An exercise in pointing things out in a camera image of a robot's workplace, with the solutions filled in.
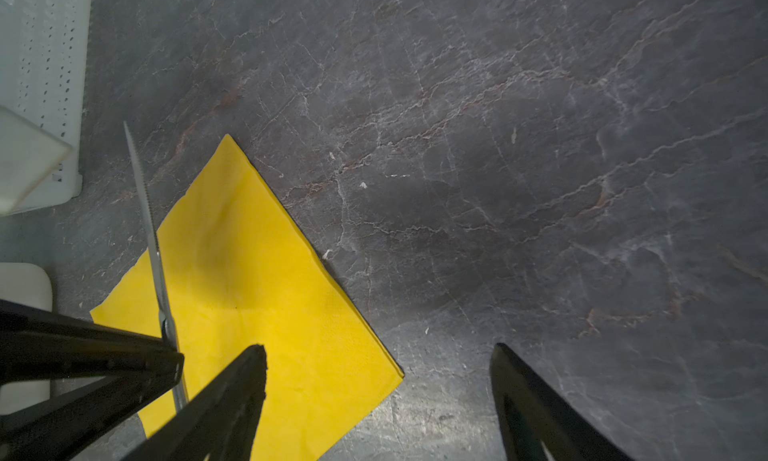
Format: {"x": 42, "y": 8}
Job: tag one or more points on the white plastic tray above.
{"x": 24, "y": 284}

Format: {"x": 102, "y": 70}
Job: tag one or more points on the silver knife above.
{"x": 166, "y": 320}

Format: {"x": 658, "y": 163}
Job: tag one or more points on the yellow paper napkin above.
{"x": 239, "y": 272}

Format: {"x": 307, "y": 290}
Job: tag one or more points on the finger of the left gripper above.
{"x": 63, "y": 347}
{"x": 60, "y": 428}

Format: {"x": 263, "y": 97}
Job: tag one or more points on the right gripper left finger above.
{"x": 221, "y": 422}

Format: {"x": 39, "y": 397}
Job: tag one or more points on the white perforated plastic basket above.
{"x": 43, "y": 63}

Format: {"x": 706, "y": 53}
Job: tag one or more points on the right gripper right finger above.
{"x": 535, "y": 422}

